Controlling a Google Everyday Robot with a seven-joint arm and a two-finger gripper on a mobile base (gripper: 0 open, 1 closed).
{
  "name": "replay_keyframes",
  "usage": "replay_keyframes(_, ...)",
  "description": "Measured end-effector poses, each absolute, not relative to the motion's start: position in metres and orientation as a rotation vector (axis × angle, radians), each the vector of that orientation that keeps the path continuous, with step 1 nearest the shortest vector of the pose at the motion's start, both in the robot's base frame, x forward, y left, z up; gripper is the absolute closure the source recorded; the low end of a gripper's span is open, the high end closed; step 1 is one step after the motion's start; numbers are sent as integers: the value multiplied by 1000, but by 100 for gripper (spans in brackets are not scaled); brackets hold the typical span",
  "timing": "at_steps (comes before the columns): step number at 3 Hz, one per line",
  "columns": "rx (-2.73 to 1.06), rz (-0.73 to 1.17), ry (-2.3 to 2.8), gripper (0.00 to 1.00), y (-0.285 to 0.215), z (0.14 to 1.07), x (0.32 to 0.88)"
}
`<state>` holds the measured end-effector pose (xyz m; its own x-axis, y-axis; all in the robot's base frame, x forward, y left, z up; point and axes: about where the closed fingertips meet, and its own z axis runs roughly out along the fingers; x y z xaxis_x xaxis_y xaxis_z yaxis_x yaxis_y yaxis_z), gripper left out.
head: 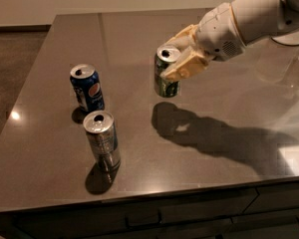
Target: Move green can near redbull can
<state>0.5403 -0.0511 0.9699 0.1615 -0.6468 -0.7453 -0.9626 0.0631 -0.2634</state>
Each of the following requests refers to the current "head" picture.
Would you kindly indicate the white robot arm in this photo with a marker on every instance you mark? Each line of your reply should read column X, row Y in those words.
column 257, row 19

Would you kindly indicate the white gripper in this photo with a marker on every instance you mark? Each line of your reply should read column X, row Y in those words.
column 218, row 34

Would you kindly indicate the dark cabinet drawer front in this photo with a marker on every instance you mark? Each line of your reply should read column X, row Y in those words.
column 106, row 219

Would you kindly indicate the dark drawer handle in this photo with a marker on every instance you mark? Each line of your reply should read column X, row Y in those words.
column 142, row 219

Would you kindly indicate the silver Red Bull can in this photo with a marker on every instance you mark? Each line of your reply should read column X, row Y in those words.
column 101, row 133

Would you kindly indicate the blue Pepsi can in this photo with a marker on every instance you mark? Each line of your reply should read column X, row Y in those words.
column 87, row 87

